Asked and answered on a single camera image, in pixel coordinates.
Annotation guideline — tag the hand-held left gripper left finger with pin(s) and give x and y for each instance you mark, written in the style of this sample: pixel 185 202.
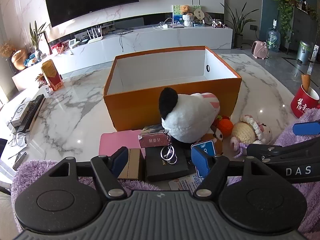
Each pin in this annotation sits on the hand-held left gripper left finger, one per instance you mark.
pixel 120 160

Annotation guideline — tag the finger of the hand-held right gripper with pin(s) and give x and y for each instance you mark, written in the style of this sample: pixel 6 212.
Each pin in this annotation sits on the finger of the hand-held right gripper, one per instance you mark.
pixel 260 149
pixel 306 128

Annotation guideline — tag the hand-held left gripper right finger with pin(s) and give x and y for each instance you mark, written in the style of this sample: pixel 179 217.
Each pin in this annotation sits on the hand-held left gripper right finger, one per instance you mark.
pixel 203 164

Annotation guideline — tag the small brown box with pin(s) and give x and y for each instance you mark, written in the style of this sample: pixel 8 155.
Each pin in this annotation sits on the small brown box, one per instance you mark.
pixel 131 163

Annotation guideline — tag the blue white-bordered card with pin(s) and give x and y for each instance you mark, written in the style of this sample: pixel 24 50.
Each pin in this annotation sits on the blue white-bordered card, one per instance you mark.
pixel 206 147

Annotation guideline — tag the cream crochet doll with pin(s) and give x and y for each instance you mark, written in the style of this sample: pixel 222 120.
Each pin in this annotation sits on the cream crochet doll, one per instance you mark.
pixel 243 133

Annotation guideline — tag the white lotion tube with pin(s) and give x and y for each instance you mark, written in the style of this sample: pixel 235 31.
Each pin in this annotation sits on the white lotion tube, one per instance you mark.
pixel 183 183

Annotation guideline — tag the small orange fox plush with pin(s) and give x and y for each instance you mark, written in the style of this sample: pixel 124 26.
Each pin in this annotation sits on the small orange fox plush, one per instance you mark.
pixel 217 136

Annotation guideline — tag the dark red printed box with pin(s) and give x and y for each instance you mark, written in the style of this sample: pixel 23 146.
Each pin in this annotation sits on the dark red printed box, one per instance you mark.
pixel 152 138

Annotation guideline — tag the black box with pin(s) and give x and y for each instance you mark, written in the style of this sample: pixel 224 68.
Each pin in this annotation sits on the black box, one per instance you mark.
pixel 160 167

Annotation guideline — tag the orange crochet ball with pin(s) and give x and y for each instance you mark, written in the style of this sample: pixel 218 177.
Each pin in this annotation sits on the orange crochet ball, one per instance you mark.
pixel 225 128

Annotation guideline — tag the white panda plush toy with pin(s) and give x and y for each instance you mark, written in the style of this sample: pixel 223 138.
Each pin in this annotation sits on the white panda plush toy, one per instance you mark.
pixel 185 120

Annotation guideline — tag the orange cardboard box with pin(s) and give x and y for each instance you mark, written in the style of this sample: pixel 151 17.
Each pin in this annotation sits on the orange cardboard box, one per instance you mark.
pixel 130 110

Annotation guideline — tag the red mug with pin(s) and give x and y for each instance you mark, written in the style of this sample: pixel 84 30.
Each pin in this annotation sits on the red mug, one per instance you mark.
pixel 302 105

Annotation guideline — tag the purple fluffy blanket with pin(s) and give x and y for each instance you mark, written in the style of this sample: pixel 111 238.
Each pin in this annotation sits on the purple fluffy blanket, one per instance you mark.
pixel 312 197

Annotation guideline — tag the metal trash can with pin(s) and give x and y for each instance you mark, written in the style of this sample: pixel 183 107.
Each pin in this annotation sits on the metal trash can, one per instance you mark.
pixel 303 52

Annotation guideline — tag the pink space heater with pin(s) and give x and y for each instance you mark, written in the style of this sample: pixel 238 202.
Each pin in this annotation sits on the pink space heater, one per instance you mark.
pixel 261 50

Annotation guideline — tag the large water bottle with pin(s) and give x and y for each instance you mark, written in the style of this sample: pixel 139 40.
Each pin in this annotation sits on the large water bottle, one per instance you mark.
pixel 273 40

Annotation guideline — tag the dark grey cabinet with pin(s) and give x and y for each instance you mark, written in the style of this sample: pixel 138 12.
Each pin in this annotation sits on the dark grey cabinet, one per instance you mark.
pixel 305 27

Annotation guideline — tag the eyeglasses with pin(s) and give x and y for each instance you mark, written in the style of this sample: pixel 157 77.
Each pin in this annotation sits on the eyeglasses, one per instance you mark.
pixel 23 135

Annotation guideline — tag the black remote control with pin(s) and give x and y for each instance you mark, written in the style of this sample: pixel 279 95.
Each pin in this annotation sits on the black remote control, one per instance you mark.
pixel 31 112

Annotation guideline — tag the red and yellow carton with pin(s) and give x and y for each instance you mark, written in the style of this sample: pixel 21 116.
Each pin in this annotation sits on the red and yellow carton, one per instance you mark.
pixel 51 75

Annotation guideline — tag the tall leafy floor plant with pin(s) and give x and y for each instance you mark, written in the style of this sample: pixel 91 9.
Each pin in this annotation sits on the tall leafy floor plant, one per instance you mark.
pixel 238 40

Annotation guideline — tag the white flat device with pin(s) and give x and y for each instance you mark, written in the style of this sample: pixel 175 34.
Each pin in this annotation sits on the white flat device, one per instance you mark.
pixel 19 113

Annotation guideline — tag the hanging ivy plant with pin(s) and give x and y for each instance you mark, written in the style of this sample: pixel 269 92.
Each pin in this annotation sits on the hanging ivy plant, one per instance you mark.
pixel 285 10

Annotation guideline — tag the white wifi router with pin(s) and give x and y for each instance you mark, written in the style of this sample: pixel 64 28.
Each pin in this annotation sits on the white wifi router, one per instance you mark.
pixel 96 39

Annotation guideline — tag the small white desk clock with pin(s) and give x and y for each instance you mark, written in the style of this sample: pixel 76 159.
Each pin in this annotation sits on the small white desk clock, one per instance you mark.
pixel 74 44

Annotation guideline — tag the white marble tv console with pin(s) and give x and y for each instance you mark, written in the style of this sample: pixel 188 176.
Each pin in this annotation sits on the white marble tv console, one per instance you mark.
pixel 175 40

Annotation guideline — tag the red gift box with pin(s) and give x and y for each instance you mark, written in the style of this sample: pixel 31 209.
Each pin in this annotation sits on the red gift box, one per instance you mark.
pixel 57 48

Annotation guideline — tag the black and white toy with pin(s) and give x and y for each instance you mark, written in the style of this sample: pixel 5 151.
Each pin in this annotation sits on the black and white toy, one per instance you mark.
pixel 217 24

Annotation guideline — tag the potted orchid plant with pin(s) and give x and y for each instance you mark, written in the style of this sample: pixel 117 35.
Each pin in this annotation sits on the potted orchid plant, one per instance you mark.
pixel 37 52

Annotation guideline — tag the white power strip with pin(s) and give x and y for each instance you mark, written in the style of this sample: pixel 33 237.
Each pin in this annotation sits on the white power strip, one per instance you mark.
pixel 163 26

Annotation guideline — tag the decorative plate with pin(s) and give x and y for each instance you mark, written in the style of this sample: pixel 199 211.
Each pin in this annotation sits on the decorative plate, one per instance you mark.
pixel 209 18

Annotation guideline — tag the golden vase with dried flowers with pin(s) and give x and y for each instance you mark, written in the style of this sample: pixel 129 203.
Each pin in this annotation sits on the golden vase with dried flowers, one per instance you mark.
pixel 18 60

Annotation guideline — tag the white textured pot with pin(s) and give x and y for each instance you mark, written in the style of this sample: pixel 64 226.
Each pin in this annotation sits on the white textured pot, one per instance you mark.
pixel 188 20

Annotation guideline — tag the wooden hand fan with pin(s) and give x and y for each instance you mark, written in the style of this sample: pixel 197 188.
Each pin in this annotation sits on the wooden hand fan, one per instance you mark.
pixel 199 15

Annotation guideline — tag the green and blue painting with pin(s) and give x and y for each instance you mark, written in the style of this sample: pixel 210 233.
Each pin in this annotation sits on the green and blue painting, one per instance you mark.
pixel 176 13

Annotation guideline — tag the brown teddy bear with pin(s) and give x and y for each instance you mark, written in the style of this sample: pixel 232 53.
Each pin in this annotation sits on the brown teddy bear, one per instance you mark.
pixel 185 9

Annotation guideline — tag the black television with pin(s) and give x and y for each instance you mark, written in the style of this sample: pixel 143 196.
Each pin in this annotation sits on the black television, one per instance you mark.
pixel 87 0

